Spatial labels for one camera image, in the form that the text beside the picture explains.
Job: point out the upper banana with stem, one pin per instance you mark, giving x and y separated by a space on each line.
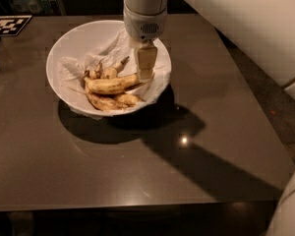
113 71

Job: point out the white round bowl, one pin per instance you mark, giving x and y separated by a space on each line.
75 43

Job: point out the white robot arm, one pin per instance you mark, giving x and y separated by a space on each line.
263 29

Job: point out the yellow banana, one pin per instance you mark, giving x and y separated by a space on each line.
114 85

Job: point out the small banana stub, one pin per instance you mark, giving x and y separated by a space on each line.
93 71

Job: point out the black white fiducial marker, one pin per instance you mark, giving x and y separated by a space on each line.
13 25

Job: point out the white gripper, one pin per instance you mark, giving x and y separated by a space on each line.
144 26

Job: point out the lower right small banana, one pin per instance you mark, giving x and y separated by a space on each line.
127 99

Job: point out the lower left spotted banana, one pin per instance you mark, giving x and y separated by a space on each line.
104 102

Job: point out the white paper liner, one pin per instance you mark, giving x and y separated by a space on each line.
111 46

